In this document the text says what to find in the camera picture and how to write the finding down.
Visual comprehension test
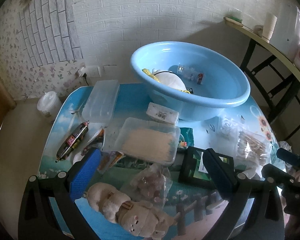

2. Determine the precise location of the orange snack packet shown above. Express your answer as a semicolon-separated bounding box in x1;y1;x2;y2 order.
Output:
81;128;124;174

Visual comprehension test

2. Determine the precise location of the green snack packet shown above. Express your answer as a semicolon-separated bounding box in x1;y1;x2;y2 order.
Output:
178;127;194;149

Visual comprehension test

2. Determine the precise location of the clear plastic storage box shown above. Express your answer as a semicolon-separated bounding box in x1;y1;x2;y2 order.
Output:
82;80;120;123

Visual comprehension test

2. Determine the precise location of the white appliance on shelf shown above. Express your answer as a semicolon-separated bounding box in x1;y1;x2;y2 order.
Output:
269;3;300;61

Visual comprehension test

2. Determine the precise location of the paper towel roll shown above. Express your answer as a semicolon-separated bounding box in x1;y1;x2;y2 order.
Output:
262;12;277;42

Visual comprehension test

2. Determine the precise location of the black red sausage packet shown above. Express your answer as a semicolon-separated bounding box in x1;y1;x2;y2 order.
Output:
56;121;89;162

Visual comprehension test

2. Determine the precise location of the light blue plastic basin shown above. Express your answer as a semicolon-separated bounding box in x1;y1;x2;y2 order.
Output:
130;41;250;121

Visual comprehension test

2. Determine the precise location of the bag of cotton swabs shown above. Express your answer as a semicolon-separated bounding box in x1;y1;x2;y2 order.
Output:
236;129;272;166

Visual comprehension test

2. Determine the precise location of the bag of reddish snacks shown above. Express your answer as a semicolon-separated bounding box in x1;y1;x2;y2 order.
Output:
120;164;172;209

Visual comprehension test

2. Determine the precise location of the small white round lid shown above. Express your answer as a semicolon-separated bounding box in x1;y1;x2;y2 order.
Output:
72;152;85;165

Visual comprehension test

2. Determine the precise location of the green sponge on shelf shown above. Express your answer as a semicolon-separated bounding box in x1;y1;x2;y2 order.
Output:
226;15;242;24

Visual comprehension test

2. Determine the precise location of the white tissue pack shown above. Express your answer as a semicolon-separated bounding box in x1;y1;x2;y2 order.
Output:
146;102;179;126

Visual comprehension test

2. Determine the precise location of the bag of white hooks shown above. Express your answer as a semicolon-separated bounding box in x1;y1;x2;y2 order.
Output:
216;116;242;141

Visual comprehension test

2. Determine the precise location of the beige plush toy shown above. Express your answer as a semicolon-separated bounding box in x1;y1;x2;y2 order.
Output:
86;183;176;239

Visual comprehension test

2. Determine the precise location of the small clear bottle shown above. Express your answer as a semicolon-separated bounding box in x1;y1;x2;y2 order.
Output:
177;64;204;85

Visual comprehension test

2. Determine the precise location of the folding side table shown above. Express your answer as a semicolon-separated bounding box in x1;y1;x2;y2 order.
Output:
223;16;300;140

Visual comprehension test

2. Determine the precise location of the white bunny plush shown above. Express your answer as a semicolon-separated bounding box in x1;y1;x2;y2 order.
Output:
152;69;186;91

